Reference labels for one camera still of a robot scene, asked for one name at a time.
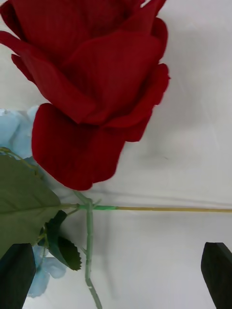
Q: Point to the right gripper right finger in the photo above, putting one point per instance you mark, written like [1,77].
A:
[218,275]

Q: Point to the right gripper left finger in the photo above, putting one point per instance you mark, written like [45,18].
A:
[15,275]

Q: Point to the pale blue flower large leaf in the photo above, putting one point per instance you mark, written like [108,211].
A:
[21,198]

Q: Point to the red rose pale stem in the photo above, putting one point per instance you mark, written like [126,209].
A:
[96,72]

